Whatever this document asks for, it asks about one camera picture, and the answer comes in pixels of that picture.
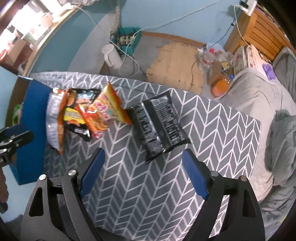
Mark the black yellow noodle snack bag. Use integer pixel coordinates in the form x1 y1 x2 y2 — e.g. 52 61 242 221
63 88 101 142

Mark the orange fries snack bag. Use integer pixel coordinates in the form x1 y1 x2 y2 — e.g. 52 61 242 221
75 83 132 138

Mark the green snack bag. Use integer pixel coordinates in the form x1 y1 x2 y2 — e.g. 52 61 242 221
12 104 23 126

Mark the blue cardboard box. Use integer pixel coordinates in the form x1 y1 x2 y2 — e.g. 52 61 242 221
6 76 52 185

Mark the white orange snack bag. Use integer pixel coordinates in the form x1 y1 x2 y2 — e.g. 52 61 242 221
46 87 68 155

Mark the grey bed blanket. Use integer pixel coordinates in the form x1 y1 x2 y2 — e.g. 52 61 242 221
218 47 295 240

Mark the white electric kettle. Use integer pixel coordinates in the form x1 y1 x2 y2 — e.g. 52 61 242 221
101 44 122 69

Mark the orange juice bottle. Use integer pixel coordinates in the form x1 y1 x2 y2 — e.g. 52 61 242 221
211 74 234 97

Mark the teal plastic crate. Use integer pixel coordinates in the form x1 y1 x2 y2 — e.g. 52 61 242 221
111 27 142 55

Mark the white power strip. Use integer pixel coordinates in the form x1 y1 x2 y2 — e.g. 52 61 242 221
116 36 134 47

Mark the purple small object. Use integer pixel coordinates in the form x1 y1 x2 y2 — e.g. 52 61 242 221
262 64 276 81

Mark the clear water bottle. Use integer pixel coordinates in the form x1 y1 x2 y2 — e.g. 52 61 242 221
199 48 216 72

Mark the brown cardboard floor sheet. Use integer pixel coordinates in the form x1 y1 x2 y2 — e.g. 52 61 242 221
146 42 204 94

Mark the white power cable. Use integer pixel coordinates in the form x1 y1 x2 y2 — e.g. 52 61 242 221
74 0 223 78

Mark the black cable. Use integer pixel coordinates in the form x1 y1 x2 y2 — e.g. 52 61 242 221
186 14 241 92

